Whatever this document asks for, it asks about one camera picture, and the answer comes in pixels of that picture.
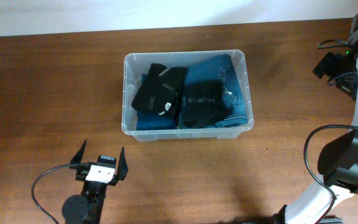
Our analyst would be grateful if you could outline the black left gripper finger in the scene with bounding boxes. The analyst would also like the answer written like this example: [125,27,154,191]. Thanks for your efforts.
[116,147,129,180]
[70,139,87,169]

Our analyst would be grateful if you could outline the dark blue cloth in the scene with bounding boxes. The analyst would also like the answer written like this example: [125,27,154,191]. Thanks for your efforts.
[136,75,177,131]

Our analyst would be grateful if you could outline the black garment with white logo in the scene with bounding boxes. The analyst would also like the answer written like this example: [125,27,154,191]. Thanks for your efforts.
[131,63,186,119]

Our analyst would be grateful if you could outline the dark blue jeans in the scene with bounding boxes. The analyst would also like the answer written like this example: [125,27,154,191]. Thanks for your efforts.
[178,54,248,129]

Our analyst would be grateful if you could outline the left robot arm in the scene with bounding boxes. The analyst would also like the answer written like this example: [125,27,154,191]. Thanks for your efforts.
[62,142,129,224]

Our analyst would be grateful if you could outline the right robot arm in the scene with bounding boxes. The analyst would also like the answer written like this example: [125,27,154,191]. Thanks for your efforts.
[270,14,358,224]

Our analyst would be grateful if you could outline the clear plastic storage bin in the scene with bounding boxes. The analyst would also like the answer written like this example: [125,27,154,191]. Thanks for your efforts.
[121,49,254,141]

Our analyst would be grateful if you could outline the grey base plate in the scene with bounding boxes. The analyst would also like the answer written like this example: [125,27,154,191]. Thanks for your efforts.
[317,217,344,224]

